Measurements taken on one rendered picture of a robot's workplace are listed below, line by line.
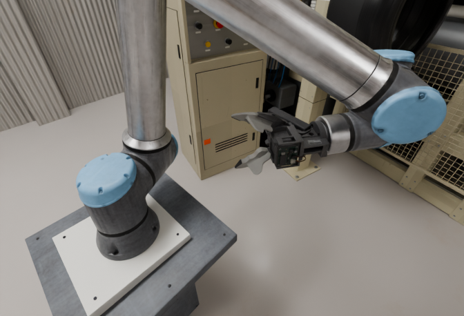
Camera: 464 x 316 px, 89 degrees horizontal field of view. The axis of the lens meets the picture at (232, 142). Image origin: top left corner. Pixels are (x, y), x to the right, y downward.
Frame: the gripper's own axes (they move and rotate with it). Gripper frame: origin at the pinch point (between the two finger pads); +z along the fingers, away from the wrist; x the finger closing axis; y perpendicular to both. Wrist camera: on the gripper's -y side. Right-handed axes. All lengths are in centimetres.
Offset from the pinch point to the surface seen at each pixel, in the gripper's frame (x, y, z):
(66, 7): -2, -242, 130
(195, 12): -12, -94, 5
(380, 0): -18, -47, -62
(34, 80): 49, -196, 166
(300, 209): 104, -48, -48
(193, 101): 33, -86, 13
